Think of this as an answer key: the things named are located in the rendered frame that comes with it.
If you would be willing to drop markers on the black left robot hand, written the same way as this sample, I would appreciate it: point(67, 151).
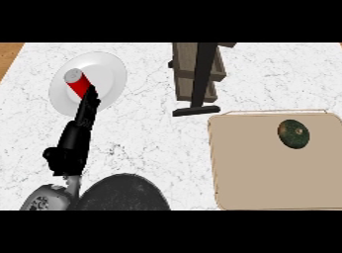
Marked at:
point(74, 141)

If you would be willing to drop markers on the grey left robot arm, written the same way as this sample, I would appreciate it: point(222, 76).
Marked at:
point(49, 197)

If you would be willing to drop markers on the beige tray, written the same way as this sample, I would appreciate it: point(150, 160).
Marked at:
point(281, 171)

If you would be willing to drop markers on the dark green squash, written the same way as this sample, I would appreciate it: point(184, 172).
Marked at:
point(293, 133)

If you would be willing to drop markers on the red can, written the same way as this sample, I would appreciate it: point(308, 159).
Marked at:
point(77, 81)

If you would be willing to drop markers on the dark grey round pan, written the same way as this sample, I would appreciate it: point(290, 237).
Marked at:
point(120, 194)

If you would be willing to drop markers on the white round plate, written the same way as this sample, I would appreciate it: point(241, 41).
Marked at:
point(105, 77)

